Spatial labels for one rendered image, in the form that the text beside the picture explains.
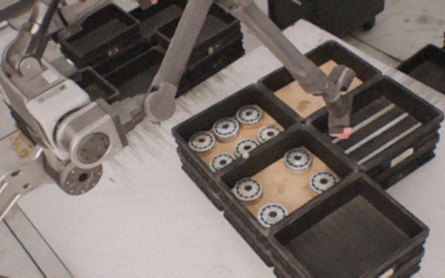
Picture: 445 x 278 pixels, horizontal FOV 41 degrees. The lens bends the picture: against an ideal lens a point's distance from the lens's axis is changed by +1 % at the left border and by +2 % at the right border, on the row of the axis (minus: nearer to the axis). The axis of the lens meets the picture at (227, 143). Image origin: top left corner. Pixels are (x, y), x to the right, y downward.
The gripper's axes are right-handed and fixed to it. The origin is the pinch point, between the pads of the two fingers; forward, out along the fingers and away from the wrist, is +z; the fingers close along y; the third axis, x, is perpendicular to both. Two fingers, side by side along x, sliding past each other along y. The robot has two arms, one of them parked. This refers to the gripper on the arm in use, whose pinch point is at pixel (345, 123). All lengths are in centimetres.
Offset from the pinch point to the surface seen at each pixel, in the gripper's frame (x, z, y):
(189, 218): -60, 15, 27
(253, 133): -39.6, 16.5, -7.6
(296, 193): -19.4, 13.4, 18.8
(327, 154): -9.3, 13.9, 4.3
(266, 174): -31.0, 12.7, 11.5
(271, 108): -32.7, 15.7, -17.8
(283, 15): -69, 111, -141
